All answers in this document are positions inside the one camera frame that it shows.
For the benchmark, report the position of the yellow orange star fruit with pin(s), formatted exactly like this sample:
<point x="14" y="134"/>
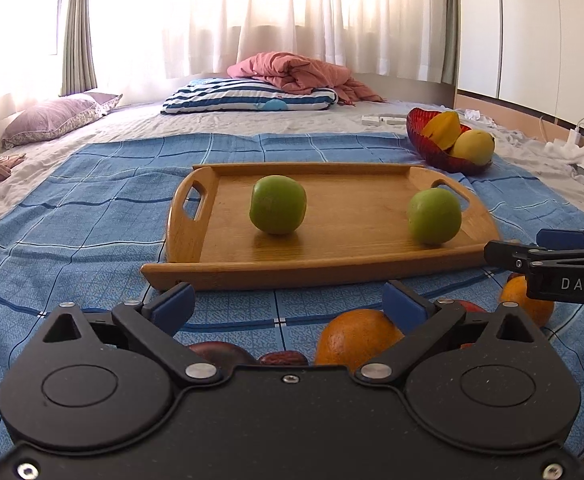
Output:
<point x="442" y="130"/>

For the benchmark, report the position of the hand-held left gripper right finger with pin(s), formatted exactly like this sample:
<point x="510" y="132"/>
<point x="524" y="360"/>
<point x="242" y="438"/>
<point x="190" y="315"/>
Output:
<point x="403" y="307"/>

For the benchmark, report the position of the purple floral pillow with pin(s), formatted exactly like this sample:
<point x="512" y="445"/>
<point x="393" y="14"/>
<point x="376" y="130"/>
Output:
<point x="51" y="117"/>

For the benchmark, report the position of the red glass bowl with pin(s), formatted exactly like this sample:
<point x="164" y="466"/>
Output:
<point x="434" y="157"/>

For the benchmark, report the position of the large orange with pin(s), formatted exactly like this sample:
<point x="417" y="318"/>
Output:
<point x="357" y="342"/>

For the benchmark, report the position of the pink crumpled blanket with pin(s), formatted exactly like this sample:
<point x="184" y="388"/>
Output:
<point x="302" y="72"/>

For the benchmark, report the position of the small orange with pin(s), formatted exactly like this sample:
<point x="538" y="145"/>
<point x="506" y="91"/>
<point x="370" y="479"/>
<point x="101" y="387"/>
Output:
<point x="522" y="302"/>

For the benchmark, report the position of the white power strip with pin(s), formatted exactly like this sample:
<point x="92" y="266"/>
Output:
<point x="384" y="120"/>

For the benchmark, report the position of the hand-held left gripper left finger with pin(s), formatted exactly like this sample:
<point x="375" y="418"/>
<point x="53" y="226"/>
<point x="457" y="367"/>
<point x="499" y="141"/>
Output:
<point x="174" y="307"/>

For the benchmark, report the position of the wooden tray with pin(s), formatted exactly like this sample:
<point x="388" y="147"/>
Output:
<point x="352" y="230"/>

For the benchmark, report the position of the red apple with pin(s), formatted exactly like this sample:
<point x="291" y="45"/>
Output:
<point x="469" y="306"/>

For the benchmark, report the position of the blue white striped pillow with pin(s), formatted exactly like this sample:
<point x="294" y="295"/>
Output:
<point x="231" y="95"/>

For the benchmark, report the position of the blue checkered blanket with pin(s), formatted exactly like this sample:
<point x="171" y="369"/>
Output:
<point x="91" y="240"/>

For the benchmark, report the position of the white sheer curtain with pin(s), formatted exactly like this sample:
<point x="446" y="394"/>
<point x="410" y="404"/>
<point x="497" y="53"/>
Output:
<point x="252" y="10"/>

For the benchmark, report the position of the green apple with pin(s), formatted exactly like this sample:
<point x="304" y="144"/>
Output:
<point x="434" y="217"/>
<point x="278" y="205"/>

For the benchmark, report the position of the grey green curtain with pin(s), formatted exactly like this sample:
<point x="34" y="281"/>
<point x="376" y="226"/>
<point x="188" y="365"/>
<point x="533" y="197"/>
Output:
<point x="77" y="25"/>
<point x="450" y="20"/>

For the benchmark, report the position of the dark purple fruit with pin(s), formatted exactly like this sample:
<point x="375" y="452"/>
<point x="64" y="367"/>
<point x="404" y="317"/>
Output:
<point x="221" y="354"/>

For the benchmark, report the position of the white wardrobe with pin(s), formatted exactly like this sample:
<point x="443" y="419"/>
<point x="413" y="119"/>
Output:
<point x="547" y="25"/>

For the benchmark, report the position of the yellow pear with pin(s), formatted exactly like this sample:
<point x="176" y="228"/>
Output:
<point x="472" y="147"/>

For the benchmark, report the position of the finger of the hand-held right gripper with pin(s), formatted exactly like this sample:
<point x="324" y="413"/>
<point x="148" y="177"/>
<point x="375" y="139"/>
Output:
<point x="509" y="256"/>
<point x="562" y="239"/>

